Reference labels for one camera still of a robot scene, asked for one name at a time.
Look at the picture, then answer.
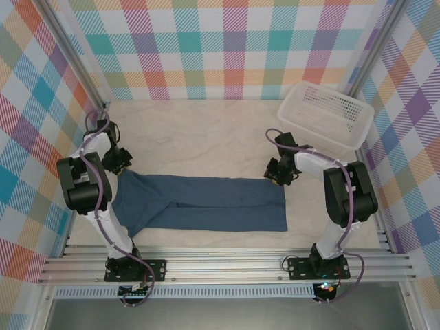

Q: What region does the blue t-shirt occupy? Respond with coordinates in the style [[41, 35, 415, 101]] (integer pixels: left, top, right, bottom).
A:
[[111, 170, 288, 238]]

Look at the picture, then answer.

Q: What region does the white perforated plastic basket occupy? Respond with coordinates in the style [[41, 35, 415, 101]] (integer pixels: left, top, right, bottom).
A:
[[277, 80, 375, 151]]

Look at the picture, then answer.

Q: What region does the small controller circuit board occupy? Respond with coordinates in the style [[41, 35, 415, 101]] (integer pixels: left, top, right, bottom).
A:
[[315, 280, 340, 297], [118, 281, 153, 297]]

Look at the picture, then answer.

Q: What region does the grey metal panel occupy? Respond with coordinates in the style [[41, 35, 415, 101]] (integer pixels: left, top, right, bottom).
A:
[[43, 298, 415, 330]]

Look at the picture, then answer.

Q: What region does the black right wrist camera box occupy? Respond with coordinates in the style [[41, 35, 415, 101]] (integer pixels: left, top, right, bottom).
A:
[[264, 157, 281, 179]]

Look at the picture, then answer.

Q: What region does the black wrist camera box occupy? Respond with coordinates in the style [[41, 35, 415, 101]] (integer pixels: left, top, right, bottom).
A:
[[120, 148, 135, 169], [264, 157, 281, 179]]

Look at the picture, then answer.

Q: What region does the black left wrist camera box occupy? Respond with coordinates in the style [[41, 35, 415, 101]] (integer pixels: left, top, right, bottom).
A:
[[120, 148, 135, 169]]

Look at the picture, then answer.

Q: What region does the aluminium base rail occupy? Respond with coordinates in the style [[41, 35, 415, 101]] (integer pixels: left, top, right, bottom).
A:
[[37, 243, 419, 285]]

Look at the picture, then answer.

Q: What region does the aluminium frame post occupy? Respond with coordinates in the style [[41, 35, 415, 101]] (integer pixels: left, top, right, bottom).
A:
[[343, 0, 413, 100], [36, 0, 111, 107]]

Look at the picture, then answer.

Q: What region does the white slotted cable duct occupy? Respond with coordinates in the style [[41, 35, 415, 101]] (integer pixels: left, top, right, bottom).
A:
[[54, 287, 316, 300]]

